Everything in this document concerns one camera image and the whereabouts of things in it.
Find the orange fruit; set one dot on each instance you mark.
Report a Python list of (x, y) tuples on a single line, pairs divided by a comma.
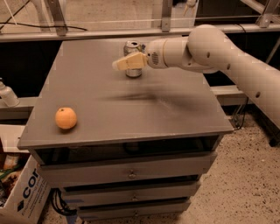
[(65, 118)]

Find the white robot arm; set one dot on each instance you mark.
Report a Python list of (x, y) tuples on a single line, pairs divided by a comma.
[(208, 48)]

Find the metal frame rail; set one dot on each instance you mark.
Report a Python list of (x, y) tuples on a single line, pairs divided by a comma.
[(117, 34)]

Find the white cardboard box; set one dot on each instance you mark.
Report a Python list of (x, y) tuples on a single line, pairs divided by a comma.
[(23, 191)]

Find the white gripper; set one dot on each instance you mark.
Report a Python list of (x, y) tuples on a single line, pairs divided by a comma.
[(154, 55)]

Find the grey drawer cabinet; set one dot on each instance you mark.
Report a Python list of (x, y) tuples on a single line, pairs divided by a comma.
[(139, 145)]

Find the silver 7up soda can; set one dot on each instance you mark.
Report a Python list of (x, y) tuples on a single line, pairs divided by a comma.
[(133, 51)]

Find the white spray bottle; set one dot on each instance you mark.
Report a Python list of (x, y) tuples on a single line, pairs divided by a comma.
[(8, 95)]

